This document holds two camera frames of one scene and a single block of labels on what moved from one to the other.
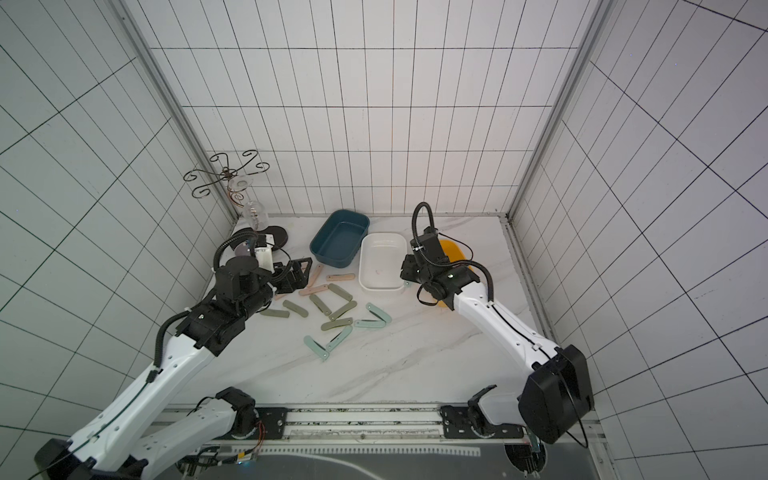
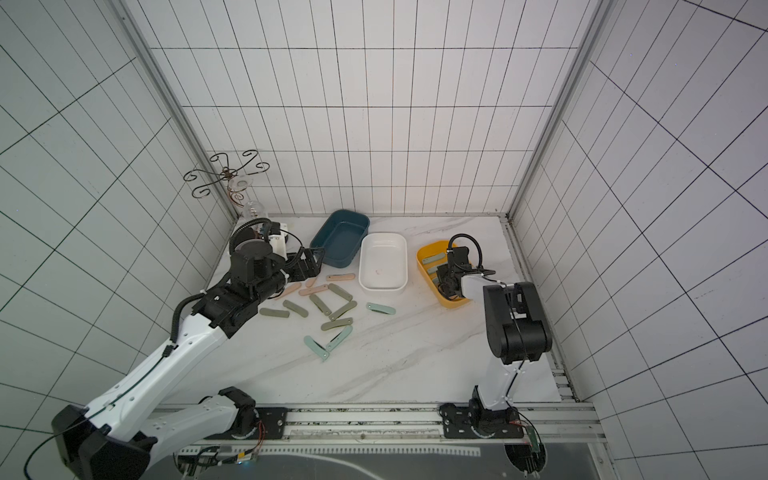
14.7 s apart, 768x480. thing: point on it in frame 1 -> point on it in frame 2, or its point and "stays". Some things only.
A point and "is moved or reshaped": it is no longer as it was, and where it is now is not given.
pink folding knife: [340, 277] stays
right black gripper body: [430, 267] -> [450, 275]
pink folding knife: [313, 289] stays
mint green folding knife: [383, 318] is moved or reshaped
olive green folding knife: [339, 291] stays
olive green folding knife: [337, 323] stays
